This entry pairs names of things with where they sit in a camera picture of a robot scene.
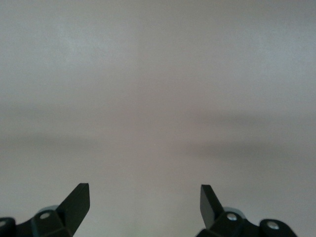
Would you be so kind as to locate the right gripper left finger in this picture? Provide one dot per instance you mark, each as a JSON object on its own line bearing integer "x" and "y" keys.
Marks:
{"x": 74, "y": 207}

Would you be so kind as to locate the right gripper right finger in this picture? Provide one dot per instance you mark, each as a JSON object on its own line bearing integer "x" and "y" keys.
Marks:
{"x": 209, "y": 209}

